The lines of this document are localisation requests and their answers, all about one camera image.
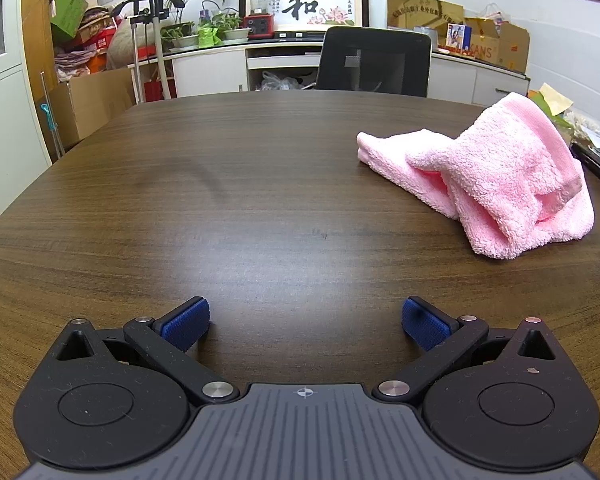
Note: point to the green cardboard box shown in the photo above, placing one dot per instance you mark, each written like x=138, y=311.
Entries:
x=67, y=7

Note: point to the small picture box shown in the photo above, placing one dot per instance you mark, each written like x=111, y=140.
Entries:
x=457, y=37

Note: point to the framed calligraphy picture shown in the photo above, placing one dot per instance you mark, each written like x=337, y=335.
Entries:
x=310, y=5

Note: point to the white low cabinet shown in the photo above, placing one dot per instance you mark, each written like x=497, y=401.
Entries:
x=330, y=67

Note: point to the grey metal cabinet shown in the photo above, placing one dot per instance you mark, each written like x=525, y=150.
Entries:
x=5, y=85

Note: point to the mop with teal clip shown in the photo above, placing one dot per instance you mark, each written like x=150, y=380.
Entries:
x=50, y=115

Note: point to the gold plaque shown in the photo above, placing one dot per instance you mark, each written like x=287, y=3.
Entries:
x=422, y=12

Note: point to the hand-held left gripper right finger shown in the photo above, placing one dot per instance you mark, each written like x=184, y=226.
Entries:
x=422, y=321

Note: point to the plastic bag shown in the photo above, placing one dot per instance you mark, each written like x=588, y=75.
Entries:
x=280, y=81

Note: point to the open cardboard box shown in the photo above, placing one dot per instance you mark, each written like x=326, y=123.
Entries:
x=500, y=42

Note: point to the black office chair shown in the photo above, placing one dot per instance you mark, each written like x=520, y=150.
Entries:
x=375, y=60

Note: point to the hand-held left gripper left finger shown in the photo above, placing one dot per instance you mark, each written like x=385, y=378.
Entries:
x=187, y=321

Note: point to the red blender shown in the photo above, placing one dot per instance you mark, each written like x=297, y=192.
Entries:
x=258, y=12

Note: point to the pink towel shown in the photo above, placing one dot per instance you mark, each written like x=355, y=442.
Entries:
x=490, y=185

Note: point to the large cardboard box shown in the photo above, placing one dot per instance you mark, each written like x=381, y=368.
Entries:
x=90, y=102

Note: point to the pile of hats and boxes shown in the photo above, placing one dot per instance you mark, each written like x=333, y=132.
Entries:
x=87, y=35

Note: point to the potted green plant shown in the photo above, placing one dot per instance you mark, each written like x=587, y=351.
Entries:
x=220, y=25

